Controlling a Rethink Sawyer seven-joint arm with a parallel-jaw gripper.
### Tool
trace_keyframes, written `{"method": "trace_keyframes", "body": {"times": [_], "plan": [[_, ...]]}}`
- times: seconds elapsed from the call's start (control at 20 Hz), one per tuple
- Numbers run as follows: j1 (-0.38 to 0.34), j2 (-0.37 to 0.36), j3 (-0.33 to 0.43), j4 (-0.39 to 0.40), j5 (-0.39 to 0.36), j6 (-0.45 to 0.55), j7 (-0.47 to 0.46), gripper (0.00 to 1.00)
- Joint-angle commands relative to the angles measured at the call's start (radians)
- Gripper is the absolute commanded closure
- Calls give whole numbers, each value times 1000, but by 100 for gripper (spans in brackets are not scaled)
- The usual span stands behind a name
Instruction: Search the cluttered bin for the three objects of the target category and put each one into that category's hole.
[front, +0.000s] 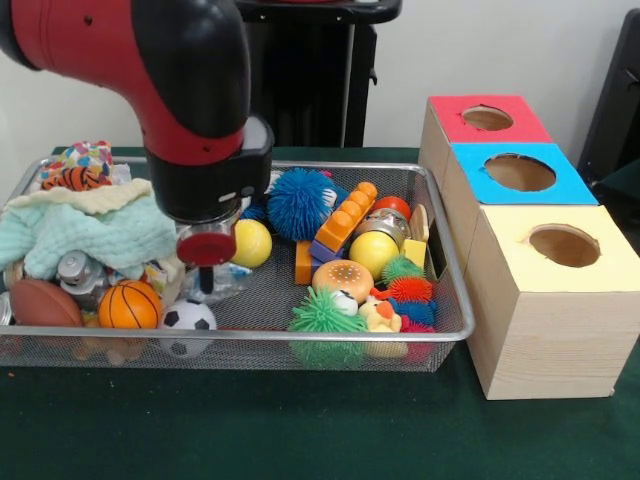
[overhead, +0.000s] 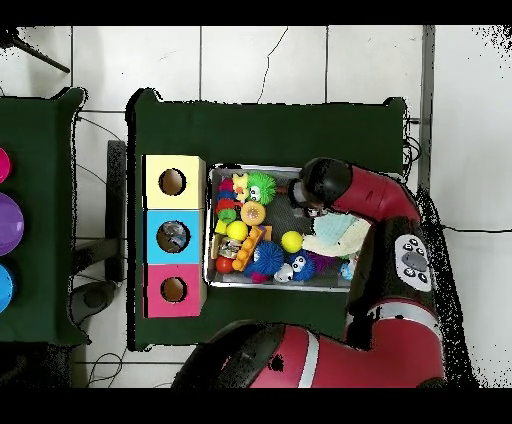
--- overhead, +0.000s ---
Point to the blue bowl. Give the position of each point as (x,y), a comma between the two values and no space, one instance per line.
(4,288)

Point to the purple bowl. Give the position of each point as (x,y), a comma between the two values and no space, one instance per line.
(10,224)

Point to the multicolour spiky caterpillar toy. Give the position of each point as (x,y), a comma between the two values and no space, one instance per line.
(226,200)

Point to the blue spiky ball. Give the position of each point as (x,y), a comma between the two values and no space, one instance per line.
(302,265)
(268,258)

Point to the shallow mesh bin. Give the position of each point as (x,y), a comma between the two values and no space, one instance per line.
(280,287)

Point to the cream knitted cloth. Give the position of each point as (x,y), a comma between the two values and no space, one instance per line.
(340,246)

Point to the orange and purple toy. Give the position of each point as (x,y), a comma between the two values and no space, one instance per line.
(248,248)

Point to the yellow duck toy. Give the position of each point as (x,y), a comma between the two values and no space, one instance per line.
(241,186)

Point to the wooden box with three holes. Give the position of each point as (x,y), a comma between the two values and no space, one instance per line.
(194,240)

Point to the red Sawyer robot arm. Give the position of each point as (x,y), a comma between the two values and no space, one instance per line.
(368,196)

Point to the toy hamburger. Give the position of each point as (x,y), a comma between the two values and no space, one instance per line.
(253,213)

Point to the green spiky ball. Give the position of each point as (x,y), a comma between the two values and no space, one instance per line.
(262,186)

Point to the pink bowl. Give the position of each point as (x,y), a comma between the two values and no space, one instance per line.
(4,164)

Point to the black tripod leg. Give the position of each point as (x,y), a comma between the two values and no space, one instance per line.
(40,58)

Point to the dark green side tablecloth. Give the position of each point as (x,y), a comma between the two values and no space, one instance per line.
(44,240)

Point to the grey round foot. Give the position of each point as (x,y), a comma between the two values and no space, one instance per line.
(94,298)

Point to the yellow ball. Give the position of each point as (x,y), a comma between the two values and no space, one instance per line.
(237,230)
(292,241)

